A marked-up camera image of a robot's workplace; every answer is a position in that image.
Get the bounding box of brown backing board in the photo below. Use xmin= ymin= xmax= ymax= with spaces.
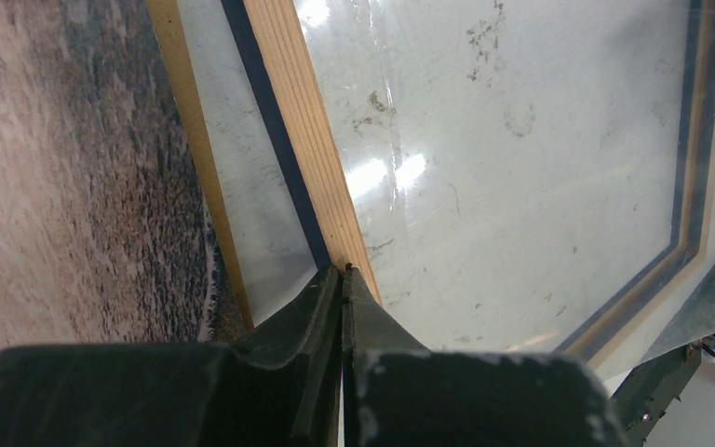
xmin=147 ymin=1 xmax=254 ymax=339

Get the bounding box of clear acrylic sheet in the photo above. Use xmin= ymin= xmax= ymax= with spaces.
xmin=177 ymin=1 xmax=715 ymax=378

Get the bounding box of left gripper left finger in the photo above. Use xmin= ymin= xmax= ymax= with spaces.
xmin=0 ymin=267 xmax=342 ymax=446

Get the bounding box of beach landscape photo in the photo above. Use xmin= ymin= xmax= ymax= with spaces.
xmin=0 ymin=1 xmax=246 ymax=351

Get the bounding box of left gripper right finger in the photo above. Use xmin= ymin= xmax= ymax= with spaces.
xmin=342 ymin=266 xmax=627 ymax=446

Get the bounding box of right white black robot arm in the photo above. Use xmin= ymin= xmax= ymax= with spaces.
xmin=612 ymin=340 xmax=715 ymax=446

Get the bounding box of wooden picture frame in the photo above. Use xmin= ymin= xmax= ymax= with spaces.
xmin=224 ymin=1 xmax=715 ymax=369

